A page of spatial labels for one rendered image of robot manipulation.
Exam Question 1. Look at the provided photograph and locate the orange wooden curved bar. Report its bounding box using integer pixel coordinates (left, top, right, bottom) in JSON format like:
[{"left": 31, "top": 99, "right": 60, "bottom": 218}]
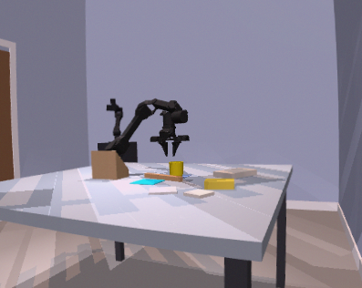
[{"left": 144, "top": 173, "right": 183, "bottom": 182}]

